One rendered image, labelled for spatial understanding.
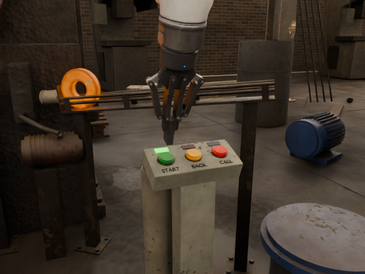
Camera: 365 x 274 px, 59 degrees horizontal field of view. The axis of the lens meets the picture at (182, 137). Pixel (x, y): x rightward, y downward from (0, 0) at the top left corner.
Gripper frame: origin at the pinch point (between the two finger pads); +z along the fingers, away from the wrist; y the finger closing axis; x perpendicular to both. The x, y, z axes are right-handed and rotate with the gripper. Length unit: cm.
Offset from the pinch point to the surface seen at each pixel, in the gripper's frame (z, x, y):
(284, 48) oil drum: 59, -196, -192
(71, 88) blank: 20, -60, 18
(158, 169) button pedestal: 9.0, 3.5, 2.9
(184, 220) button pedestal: 22.8, 9.0, -3.6
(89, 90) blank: 18, -55, 12
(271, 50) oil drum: 62, -197, -178
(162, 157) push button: 7.9, 0.4, 1.1
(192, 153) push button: 7.9, 0.2, -6.9
